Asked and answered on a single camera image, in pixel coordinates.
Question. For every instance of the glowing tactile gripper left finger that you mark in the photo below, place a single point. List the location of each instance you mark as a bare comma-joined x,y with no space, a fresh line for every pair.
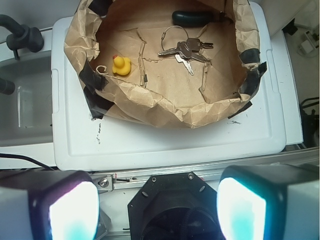
48,205

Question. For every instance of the black octagonal mount plate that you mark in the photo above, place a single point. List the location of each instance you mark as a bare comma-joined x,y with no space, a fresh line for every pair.
174,208

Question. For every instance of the crumpled brown paper bag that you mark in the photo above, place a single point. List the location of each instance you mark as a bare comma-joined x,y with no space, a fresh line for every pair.
159,91

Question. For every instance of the dark green oblong object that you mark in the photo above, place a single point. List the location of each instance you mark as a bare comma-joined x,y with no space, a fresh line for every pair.
192,18

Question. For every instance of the white power adapter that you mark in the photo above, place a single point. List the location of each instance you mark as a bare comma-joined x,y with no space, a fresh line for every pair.
310,43

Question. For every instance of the silver key bunch with ring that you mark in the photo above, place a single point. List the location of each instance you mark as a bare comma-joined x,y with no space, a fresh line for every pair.
185,50

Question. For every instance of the clear plastic bin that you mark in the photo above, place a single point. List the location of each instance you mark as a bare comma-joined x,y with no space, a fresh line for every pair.
26,114

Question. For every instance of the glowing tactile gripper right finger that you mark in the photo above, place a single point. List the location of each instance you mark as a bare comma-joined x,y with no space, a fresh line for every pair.
269,202

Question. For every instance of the yellow rubber duck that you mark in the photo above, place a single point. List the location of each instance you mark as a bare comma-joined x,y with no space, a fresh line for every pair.
121,65

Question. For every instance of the white plastic lid board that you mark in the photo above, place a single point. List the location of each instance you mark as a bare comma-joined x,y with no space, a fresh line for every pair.
83,143

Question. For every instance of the aluminium extrusion rail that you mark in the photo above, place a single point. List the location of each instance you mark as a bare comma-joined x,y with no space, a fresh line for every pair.
107,181

